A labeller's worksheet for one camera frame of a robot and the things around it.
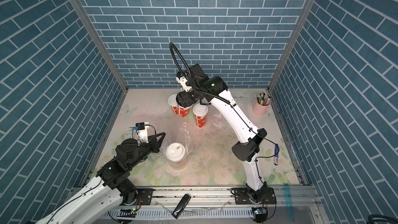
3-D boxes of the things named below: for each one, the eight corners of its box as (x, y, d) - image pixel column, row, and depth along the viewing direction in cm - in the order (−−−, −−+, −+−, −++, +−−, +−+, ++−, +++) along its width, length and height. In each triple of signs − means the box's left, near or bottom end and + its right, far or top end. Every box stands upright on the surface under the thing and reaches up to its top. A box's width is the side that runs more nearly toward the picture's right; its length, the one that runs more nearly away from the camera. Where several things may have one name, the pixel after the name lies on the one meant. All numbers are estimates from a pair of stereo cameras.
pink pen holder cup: (254, 117, 106) (260, 103, 95) (252, 109, 111) (257, 95, 99) (266, 117, 107) (273, 103, 95) (264, 109, 111) (270, 96, 99)
